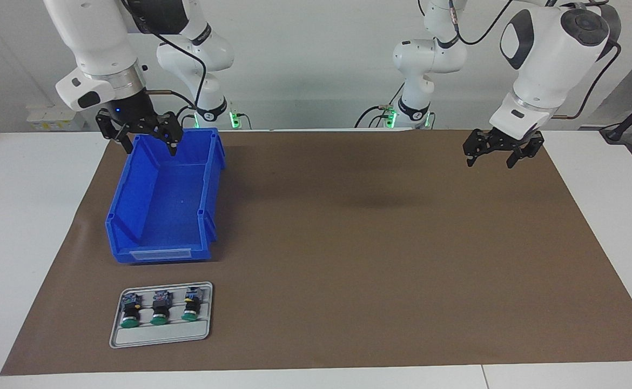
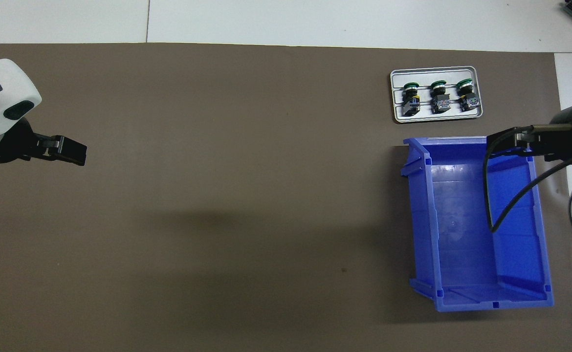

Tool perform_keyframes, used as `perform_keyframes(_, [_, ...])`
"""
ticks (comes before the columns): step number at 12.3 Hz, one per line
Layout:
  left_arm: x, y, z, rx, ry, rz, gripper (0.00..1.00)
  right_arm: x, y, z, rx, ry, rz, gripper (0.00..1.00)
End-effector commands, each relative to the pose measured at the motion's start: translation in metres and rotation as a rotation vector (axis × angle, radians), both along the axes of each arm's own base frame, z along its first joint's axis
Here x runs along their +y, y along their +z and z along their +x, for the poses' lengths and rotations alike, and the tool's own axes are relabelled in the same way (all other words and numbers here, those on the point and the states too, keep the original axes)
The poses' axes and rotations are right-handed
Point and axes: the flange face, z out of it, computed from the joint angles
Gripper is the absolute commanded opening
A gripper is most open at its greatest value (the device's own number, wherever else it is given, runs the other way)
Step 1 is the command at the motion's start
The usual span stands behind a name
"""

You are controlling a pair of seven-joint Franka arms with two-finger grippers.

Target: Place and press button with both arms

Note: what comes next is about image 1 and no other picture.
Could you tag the grey metal tray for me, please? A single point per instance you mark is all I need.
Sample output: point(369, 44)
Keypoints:
point(159, 336)

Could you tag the green push button switch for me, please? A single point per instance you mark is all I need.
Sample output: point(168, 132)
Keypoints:
point(160, 308)
point(130, 310)
point(190, 305)

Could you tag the brown table mat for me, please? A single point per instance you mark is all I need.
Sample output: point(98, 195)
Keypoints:
point(348, 270)

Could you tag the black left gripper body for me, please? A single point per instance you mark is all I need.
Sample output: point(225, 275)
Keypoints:
point(505, 140)

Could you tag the blue plastic storage bin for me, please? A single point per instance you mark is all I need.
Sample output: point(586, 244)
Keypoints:
point(165, 205)

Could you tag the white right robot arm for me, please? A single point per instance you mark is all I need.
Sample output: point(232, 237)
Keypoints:
point(100, 43)

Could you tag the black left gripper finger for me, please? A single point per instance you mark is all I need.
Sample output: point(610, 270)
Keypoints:
point(516, 159)
point(472, 148)

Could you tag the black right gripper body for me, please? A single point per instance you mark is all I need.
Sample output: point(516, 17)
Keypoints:
point(129, 111)

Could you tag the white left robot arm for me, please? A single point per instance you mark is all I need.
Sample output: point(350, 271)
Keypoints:
point(548, 54)

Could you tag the white cardboard box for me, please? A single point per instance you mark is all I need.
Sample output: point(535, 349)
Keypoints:
point(51, 119)

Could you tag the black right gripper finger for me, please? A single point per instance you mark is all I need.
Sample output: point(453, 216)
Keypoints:
point(127, 143)
point(173, 135)

